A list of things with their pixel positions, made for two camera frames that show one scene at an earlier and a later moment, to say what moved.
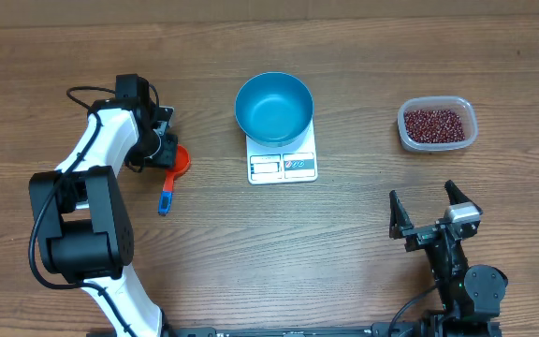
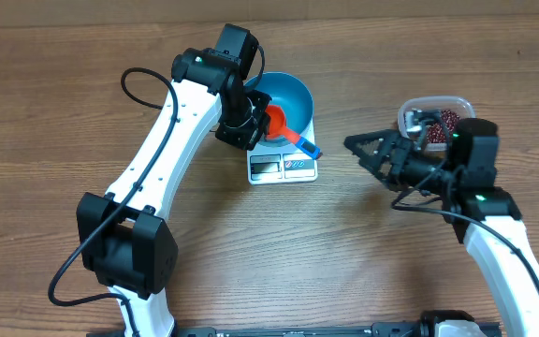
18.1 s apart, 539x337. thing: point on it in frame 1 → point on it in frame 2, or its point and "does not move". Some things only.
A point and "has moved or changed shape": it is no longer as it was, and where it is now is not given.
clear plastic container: [436, 123] does not move
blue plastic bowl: [274, 109] does not move
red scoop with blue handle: [183, 159] has moved or changed shape
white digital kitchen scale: [290, 164] does not move
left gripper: [169, 158] → [248, 141]
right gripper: [419, 234] → [404, 152]
